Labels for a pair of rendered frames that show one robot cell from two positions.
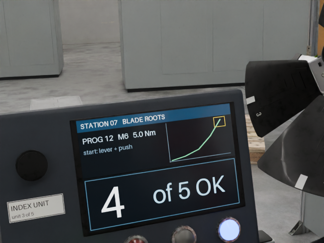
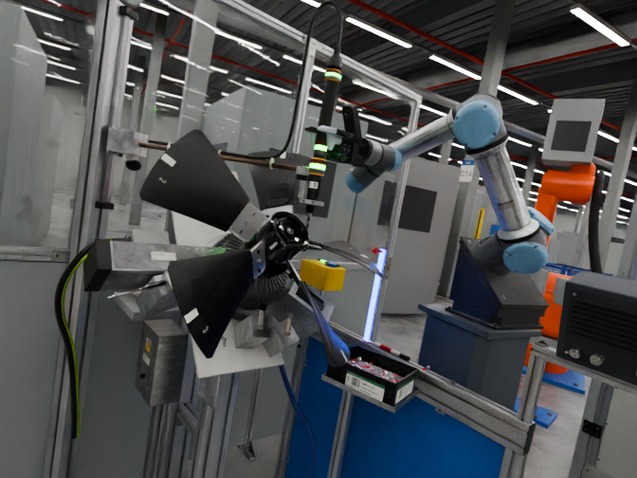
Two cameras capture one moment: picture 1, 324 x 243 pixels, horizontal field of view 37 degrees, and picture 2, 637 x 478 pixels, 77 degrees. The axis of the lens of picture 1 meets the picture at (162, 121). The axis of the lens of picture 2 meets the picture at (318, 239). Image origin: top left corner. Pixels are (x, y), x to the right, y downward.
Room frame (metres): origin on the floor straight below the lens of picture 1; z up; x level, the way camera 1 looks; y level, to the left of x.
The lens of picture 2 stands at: (1.47, 0.55, 1.30)
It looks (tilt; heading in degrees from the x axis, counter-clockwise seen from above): 5 degrees down; 247
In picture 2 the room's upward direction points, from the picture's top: 10 degrees clockwise
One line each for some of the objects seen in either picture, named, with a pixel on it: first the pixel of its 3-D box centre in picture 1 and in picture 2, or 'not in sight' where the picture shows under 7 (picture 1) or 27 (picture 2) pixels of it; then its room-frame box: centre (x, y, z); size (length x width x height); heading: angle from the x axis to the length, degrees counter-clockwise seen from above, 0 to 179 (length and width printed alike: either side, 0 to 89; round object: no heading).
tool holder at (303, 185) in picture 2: not in sight; (310, 186); (1.07, -0.51, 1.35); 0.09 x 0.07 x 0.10; 143
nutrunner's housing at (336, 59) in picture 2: not in sight; (323, 131); (1.06, -0.50, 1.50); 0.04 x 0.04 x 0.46
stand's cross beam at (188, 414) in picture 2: not in sight; (194, 423); (1.26, -0.67, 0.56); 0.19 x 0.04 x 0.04; 108
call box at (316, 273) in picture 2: not in sight; (321, 276); (0.81, -0.90, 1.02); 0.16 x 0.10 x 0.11; 108
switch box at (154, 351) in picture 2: not in sight; (160, 360); (1.38, -0.75, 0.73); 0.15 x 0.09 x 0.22; 108
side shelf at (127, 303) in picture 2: not in sight; (173, 303); (1.34, -0.99, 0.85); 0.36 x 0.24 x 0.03; 18
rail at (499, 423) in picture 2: not in sight; (388, 364); (0.69, -0.52, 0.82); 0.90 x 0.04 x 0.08; 108
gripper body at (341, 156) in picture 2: not in sight; (349, 149); (0.96, -0.54, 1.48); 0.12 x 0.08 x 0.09; 18
